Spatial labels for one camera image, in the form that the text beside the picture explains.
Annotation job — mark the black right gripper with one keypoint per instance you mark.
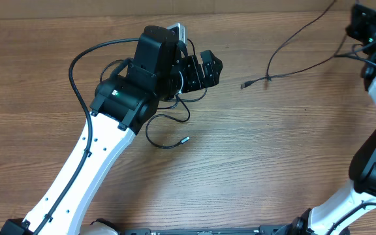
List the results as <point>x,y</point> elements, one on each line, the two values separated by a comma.
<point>360,21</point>

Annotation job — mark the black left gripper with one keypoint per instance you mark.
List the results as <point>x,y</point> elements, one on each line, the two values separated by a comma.
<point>211,76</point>

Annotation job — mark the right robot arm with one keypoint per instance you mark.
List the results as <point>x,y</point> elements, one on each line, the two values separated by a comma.
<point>358,196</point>

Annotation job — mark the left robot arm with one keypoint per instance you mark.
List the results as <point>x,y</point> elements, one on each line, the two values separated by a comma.
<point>160,70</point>

